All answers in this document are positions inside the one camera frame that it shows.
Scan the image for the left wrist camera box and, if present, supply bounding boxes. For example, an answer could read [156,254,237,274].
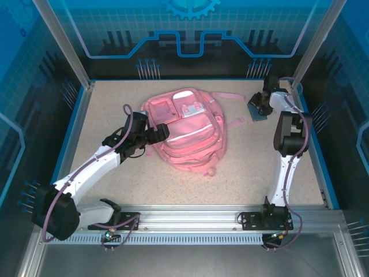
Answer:
[123,111,150,136]

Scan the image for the slotted grey cable duct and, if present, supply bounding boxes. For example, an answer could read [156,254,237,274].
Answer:
[45,234,265,246]

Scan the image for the small lit cable connector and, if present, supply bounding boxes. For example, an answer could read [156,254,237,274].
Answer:
[104,228,121,241]
[270,230,290,242]

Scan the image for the grey metal shelf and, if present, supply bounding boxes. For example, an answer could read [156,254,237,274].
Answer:
[17,223,369,277]

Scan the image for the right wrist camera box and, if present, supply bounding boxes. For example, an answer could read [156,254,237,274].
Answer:
[263,75,281,93]

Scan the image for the aluminium frame post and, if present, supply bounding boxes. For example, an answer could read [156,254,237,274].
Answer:
[31,0,96,89]
[289,0,349,89]

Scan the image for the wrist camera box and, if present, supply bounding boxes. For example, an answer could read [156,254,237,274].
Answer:
[123,111,150,136]
[263,75,281,93]

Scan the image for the grey-blue pouch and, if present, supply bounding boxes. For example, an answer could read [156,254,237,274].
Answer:
[247,102,270,122]

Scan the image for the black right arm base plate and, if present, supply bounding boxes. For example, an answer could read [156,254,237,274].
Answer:
[240,212,298,231]

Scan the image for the aluminium mounting rail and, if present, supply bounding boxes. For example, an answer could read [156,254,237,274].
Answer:
[39,205,344,231]

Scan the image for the pink backpack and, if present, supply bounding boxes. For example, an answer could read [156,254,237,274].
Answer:
[140,88,246,177]

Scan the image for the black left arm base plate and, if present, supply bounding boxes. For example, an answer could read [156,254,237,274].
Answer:
[88,212,141,231]

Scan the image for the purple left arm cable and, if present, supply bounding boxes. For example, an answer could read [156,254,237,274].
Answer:
[42,103,142,250]

